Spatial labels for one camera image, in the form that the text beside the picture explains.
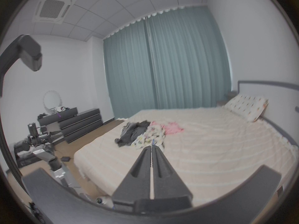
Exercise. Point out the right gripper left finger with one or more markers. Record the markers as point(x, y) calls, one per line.
point(137, 178)

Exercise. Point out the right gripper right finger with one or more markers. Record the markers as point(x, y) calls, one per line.
point(168, 181)

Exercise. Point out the white printed pyjama top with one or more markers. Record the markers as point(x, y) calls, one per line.
point(149, 138)

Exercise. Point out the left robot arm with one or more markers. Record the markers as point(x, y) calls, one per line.
point(32, 132)

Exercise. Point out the pile of clothes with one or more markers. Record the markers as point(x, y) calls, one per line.
point(132, 134)

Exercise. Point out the bed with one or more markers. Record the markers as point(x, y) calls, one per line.
point(210, 143)

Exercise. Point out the pink garment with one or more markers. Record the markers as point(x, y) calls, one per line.
point(171, 127)

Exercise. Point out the small black box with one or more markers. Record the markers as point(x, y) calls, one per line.
point(65, 159)

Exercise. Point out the dark grey chest of drawers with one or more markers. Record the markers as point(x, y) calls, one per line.
point(81, 125)

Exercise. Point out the dark grey dressing table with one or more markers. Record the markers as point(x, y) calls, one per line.
point(50, 119)

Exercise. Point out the white printed pillow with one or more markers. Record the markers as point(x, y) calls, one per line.
point(247, 106)

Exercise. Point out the round white mirror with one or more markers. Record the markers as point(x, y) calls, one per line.
point(52, 99)

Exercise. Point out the blue-green curtain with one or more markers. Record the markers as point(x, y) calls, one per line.
point(168, 62)

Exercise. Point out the ceiling air conditioner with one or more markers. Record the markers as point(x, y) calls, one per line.
point(53, 7)

